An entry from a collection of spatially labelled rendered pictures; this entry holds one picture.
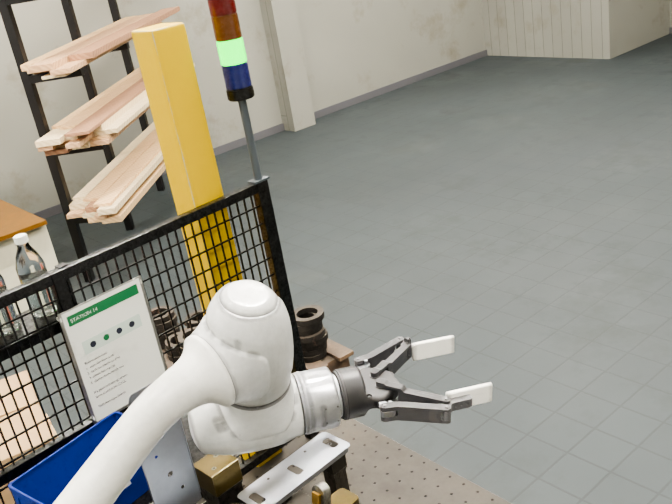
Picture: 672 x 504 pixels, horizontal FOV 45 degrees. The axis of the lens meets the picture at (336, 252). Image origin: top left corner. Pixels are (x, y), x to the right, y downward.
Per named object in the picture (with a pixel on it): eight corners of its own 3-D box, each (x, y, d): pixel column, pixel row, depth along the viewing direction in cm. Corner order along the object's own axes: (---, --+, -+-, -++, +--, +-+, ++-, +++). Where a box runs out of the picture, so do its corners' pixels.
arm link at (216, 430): (306, 455, 116) (306, 399, 107) (198, 480, 112) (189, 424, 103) (288, 397, 123) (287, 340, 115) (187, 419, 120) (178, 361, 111)
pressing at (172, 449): (203, 498, 187) (167, 374, 174) (162, 528, 180) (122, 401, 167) (201, 497, 187) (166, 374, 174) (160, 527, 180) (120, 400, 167)
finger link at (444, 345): (413, 361, 127) (411, 358, 127) (454, 352, 128) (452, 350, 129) (413, 345, 125) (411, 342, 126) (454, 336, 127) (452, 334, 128)
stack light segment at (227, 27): (247, 35, 205) (242, 11, 203) (226, 41, 201) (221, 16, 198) (231, 36, 210) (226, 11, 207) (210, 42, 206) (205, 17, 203)
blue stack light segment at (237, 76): (257, 83, 210) (252, 60, 207) (237, 90, 206) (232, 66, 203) (241, 83, 215) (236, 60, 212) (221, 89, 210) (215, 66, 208)
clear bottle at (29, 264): (64, 309, 192) (38, 232, 184) (39, 321, 188) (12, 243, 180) (52, 303, 197) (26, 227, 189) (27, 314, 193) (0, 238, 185)
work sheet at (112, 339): (171, 381, 209) (140, 275, 197) (95, 426, 196) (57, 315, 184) (166, 379, 211) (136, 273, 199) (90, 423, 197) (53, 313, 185)
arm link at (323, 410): (307, 448, 114) (347, 439, 115) (303, 395, 110) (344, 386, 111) (293, 411, 122) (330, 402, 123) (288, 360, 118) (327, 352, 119)
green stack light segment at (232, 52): (252, 60, 207) (247, 35, 205) (232, 66, 203) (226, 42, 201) (236, 59, 212) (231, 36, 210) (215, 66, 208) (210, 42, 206)
